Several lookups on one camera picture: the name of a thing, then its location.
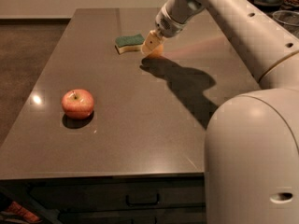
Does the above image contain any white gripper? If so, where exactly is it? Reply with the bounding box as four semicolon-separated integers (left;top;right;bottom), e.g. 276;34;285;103
141;0;204;56

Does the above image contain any orange fruit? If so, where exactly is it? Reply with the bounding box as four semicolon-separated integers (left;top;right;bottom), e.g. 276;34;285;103
147;44;164;59

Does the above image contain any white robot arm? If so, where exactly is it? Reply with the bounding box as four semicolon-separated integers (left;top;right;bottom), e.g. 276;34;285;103
142;0;299;224

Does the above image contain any green and yellow sponge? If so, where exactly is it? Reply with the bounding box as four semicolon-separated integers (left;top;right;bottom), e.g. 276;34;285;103
115;34;145;54

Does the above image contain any red apple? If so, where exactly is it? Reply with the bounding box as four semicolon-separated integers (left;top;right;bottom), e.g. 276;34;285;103
62;89;94;119

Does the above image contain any glass jar with black lid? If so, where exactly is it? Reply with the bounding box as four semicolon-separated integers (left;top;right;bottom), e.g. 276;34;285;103
248;0;282;12

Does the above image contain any lower dark cabinet drawer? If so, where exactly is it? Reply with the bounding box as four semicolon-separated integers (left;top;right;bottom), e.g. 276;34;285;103
59;207;206;224

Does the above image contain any orange object on floor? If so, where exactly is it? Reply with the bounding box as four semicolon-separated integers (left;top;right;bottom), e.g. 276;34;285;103
4;202;41;224

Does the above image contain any dark cabinet drawer with handle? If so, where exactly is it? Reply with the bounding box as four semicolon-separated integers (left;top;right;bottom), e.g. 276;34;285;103
30;179;205;212

